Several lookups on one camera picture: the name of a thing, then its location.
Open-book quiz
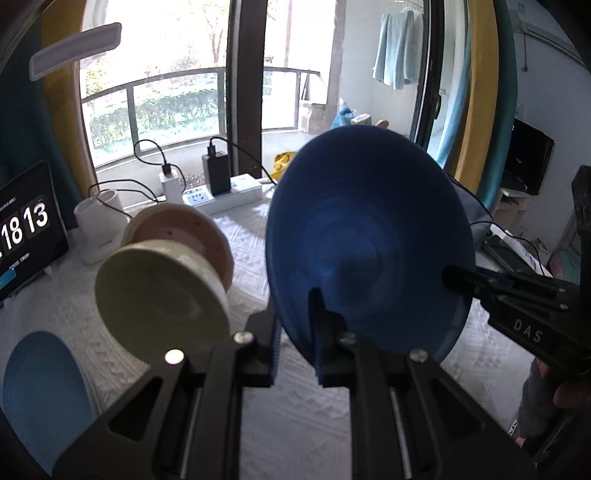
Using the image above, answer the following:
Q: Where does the white power strip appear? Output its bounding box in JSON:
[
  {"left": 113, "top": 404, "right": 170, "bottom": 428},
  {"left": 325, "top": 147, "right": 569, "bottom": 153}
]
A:
[{"left": 182, "top": 174, "right": 264, "bottom": 215}]

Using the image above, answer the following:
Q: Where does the black lamp cable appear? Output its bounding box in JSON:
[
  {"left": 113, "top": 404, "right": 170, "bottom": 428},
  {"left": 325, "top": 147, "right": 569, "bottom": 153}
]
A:
[{"left": 88, "top": 183, "right": 167, "bottom": 217}]

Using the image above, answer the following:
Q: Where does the white charger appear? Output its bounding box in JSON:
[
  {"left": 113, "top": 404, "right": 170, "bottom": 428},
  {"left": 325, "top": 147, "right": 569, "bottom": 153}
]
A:
[{"left": 159, "top": 172, "right": 184, "bottom": 204}]

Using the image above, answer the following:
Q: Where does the black cable of white charger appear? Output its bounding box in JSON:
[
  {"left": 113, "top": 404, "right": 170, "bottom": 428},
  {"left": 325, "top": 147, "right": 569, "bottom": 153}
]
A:
[{"left": 133, "top": 138, "right": 186, "bottom": 195}]

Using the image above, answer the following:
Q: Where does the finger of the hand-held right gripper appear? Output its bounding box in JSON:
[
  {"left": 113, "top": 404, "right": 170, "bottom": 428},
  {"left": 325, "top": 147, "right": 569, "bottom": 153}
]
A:
[
  {"left": 475, "top": 269, "right": 561, "bottom": 292},
  {"left": 441, "top": 265, "right": 578, "bottom": 315}
]

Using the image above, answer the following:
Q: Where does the white tablet stand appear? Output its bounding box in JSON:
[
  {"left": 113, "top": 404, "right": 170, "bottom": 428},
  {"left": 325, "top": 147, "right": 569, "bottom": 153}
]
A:
[{"left": 0, "top": 272, "right": 52, "bottom": 308}]

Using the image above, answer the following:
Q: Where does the white desk lamp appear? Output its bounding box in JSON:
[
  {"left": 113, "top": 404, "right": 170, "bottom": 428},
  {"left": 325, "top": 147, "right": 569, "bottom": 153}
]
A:
[{"left": 28, "top": 23, "right": 131, "bottom": 265}]

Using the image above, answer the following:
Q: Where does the black monitor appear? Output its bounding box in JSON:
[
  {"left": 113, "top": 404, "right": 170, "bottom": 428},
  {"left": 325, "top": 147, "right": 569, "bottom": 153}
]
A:
[{"left": 501, "top": 117, "right": 555, "bottom": 197}]

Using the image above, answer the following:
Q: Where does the black charger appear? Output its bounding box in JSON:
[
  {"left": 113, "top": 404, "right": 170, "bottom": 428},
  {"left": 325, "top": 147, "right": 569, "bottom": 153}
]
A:
[{"left": 202, "top": 145, "right": 232, "bottom": 195}]

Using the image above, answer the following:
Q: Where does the cream bowl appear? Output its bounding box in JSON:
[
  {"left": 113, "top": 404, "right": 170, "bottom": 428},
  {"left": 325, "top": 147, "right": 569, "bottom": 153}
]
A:
[{"left": 95, "top": 240, "right": 230, "bottom": 365}]

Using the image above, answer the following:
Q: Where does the pink strawberry bowl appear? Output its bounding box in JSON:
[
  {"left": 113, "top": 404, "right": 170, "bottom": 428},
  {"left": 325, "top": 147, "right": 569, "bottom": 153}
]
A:
[{"left": 121, "top": 203, "right": 234, "bottom": 292}]

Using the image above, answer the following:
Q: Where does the cardboard box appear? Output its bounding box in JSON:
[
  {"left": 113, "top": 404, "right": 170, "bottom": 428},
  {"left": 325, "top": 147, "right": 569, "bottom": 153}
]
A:
[{"left": 301, "top": 102, "right": 329, "bottom": 134}]

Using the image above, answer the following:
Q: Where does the yellow wipes pack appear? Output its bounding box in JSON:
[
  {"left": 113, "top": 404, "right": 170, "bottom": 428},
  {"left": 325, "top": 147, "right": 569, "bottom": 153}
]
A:
[{"left": 270, "top": 152, "right": 297, "bottom": 182}]

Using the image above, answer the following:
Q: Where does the white textured tablecloth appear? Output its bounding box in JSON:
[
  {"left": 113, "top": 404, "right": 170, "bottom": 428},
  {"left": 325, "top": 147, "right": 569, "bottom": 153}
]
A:
[{"left": 0, "top": 198, "right": 555, "bottom": 480}]

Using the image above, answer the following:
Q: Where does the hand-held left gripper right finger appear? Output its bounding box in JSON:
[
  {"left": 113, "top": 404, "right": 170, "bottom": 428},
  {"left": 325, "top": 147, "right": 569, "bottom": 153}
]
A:
[{"left": 307, "top": 287, "right": 536, "bottom": 480}]

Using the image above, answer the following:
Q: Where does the white air conditioner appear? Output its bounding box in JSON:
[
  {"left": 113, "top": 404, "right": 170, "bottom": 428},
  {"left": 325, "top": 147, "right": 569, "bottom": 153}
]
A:
[{"left": 508, "top": 0, "right": 588, "bottom": 61}]

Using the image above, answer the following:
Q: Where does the teal curtain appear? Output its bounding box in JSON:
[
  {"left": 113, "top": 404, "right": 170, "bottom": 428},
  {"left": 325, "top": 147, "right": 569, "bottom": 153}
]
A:
[{"left": 0, "top": 28, "right": 80, "bottom": 227}]

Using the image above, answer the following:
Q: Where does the cream plate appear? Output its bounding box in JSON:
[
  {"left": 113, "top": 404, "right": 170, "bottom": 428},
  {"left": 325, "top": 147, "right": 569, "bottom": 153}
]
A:
[{"left": 2, "top": 331, "right": 100, "bottom": 472}]

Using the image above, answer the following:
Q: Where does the grey pouch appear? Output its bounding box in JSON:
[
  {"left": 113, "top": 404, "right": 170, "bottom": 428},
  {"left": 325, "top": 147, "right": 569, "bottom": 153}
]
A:
[{"left": 450, "top": 178, "right": 496, "bottom": 250}]

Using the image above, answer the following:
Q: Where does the dark window frame post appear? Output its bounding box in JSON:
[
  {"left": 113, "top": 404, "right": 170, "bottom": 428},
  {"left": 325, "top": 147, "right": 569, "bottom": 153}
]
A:
[{"left": 225, "top": 0, "right": 269, "bottom": 185}]

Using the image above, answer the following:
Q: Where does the hanging light blue towel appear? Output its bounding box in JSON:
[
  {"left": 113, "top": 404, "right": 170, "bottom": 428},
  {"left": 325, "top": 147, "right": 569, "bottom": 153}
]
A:
[{"left": 372, "top": 8, "right": 423, "bottom": 90}]

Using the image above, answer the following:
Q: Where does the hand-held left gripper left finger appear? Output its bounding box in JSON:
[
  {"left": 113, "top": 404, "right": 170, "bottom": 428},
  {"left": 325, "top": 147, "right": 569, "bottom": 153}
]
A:
[{"left": 52, "top": 310, "right": 283, "bottom": 480}]

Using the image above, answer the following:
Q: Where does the yellow curtain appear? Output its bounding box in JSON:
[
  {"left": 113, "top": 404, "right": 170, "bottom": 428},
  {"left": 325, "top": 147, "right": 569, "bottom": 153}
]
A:
[{"left": 41, "top": 0, "right": 97, "bottom": 197}]

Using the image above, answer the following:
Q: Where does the person's right hand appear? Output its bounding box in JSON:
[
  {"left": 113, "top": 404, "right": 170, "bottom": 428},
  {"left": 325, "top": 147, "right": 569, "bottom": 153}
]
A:
[{"left": 553, "top": 377, "right": 591, "bottom": 412}]

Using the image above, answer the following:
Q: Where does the blue bag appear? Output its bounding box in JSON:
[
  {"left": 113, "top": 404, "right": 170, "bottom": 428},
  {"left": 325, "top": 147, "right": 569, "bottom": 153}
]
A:
[{"left": 331, "top": 98, "right": 360, "bottom": 131}]

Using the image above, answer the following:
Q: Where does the balcony railing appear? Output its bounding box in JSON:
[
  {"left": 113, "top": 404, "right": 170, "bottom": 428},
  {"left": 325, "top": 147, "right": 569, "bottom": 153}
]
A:
[{"left": 81, "top": 67, "right": 324, "bottom": 168}]

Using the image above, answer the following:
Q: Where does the blue bowl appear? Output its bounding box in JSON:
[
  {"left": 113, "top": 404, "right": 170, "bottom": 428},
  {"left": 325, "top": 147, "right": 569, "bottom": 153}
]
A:
[{"left": 265, "top": 127, "right": 475, "bottom": 365}]

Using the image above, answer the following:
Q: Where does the black tablet showing clock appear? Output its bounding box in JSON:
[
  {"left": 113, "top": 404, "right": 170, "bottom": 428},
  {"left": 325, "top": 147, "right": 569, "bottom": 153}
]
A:
[{"left": 0, "top": 161, "right": 70, "bottom": 303}]

